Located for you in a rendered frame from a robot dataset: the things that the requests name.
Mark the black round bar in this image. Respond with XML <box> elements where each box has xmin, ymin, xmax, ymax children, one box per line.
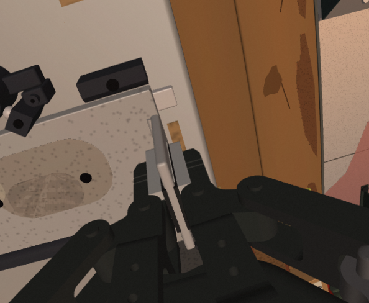
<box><xmin>0</xmin><ymin>236</ymin><xmax>76</xmax><ymax>276</ymax></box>

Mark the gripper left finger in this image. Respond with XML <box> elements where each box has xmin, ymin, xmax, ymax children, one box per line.
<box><xmin>10</xmin><ymin>148</ymin><xmax>181</xmax><ymax>303</ymax></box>

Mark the white wing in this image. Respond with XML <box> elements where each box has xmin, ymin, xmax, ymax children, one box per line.
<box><xmin>149</xmin><ymin>115</ymin><xmax>196</xmax><ymax>250</ymax></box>

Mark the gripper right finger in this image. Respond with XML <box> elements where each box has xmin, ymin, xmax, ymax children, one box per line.
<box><xmin>168</xmin><ymin>142</ymin><xmax>369</xmax><ymax>303</ymax></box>

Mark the brown sand core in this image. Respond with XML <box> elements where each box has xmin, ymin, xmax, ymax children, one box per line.
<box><xmin>7</xmin><ymin>171</ymin><xmax>86</xmax><ymax>219</ymax></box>

